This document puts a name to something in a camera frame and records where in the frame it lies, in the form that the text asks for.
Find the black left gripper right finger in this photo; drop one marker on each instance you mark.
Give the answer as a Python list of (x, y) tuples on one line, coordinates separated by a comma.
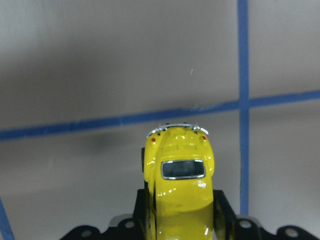
[(229, 226)]

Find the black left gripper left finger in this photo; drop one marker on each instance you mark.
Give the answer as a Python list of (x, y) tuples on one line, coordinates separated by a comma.
[(141, 225)]

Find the yellow beetle toy car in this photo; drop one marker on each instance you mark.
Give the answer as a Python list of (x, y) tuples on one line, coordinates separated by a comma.
[(178, 166)]

